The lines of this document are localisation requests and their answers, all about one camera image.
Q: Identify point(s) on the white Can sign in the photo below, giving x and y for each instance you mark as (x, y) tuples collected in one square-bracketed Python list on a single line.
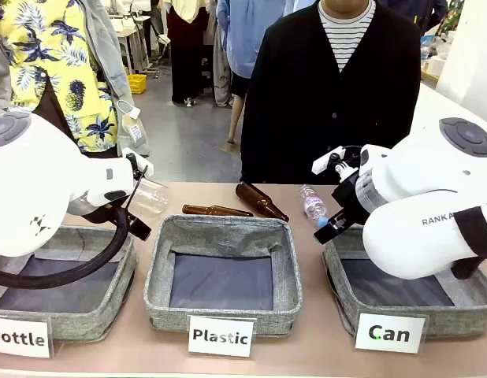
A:
[(389, 333)]

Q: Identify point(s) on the pink label plastic water bottle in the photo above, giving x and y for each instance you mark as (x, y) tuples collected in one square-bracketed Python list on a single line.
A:
[(314, 206)]

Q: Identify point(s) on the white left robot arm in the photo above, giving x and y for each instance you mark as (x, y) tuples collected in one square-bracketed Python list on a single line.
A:
[(38, 173)]

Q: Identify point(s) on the white hanging paper tag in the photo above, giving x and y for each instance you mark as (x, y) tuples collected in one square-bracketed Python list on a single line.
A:
[(135, 132)]

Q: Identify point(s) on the person in blue shirt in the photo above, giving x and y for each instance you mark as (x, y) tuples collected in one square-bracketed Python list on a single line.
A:
[(243, 39)]

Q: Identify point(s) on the person in cream top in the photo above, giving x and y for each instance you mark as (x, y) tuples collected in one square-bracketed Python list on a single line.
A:
[(186, 47)]

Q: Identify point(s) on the person in black cardigan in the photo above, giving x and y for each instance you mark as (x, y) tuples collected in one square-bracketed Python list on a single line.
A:
[(306, 98)]

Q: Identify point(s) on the clear crushed plastic bottle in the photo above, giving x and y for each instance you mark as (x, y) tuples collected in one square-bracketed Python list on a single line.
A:
[(151, 197)]

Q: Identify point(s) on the brown glass beer bottle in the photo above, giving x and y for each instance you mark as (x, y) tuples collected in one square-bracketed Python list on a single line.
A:
[(216, 210), (257, 199)]

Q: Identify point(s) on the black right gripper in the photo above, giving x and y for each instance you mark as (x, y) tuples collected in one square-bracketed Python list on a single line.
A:
[(352, 201)]

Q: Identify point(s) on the grey fabric basket can label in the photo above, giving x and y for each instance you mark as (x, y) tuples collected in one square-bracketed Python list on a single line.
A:
[(456, 315)]

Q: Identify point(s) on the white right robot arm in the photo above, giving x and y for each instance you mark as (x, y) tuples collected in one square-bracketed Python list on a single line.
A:
[(421, 204)]

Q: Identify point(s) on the white Bottle sign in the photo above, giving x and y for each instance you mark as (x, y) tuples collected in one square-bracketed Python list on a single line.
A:
[(19, 338)]

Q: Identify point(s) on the grey fabric basket plastic label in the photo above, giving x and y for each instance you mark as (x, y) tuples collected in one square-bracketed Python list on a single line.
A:
[(224, 236)]

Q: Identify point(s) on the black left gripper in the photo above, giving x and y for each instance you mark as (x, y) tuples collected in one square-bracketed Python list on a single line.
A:
[(103, 212)]

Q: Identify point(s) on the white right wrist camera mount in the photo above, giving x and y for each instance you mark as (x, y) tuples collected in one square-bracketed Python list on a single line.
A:
[(326, 161)]

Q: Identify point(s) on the yellow plastic crate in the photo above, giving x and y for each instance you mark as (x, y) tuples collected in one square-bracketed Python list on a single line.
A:
[(138, 83)]

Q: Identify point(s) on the white Plastic sign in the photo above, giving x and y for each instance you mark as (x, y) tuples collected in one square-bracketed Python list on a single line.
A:
[(220, 336)]

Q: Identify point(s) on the grey fabric basket bottle label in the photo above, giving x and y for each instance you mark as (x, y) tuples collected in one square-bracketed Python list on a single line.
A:
[(90, 315)]

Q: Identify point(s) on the person in yellow floral shirt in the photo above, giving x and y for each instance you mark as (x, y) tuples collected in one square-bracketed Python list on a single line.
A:
[(50, 59)]

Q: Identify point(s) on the white side table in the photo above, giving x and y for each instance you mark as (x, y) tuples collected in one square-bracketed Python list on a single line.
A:
[(444, 104)]

